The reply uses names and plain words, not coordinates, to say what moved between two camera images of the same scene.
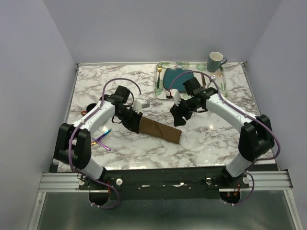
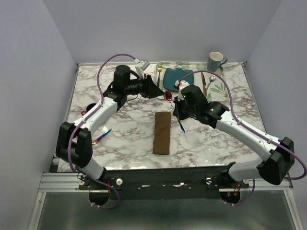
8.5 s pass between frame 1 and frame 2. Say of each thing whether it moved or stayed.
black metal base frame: stayed
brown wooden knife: stayed
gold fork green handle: stayed
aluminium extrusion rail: stayed
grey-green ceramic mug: stayed
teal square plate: stayed
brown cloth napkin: moved
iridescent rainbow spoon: moved
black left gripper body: moved
